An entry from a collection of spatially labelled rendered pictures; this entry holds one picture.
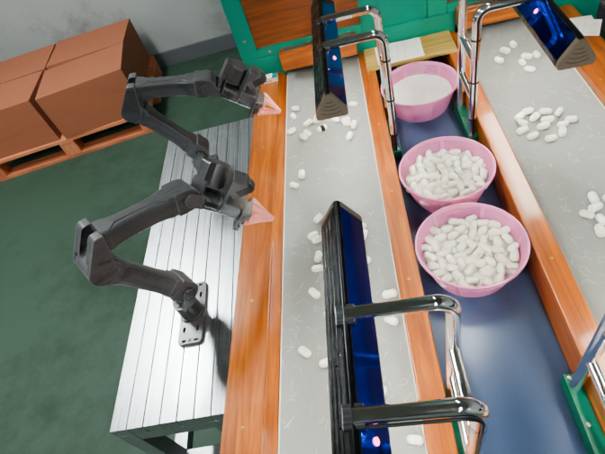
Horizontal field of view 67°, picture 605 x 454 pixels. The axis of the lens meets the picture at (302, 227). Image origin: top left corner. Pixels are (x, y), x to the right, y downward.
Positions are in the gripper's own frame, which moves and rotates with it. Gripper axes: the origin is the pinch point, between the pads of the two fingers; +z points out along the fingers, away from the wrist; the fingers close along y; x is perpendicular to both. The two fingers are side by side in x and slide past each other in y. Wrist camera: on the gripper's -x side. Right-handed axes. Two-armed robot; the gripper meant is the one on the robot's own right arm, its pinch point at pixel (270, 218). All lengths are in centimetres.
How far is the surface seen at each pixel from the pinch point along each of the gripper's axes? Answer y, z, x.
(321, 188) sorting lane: 19.7, 17.0, 0.9
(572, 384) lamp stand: -47, 53, -29
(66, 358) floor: 14, -42, 148
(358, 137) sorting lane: 40.8, 27.4, -7.8
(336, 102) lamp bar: 12.5, 2.8, -32.1
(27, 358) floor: 17, -59, 163
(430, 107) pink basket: 48, 46, -24
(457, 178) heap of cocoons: 14, 48, -24
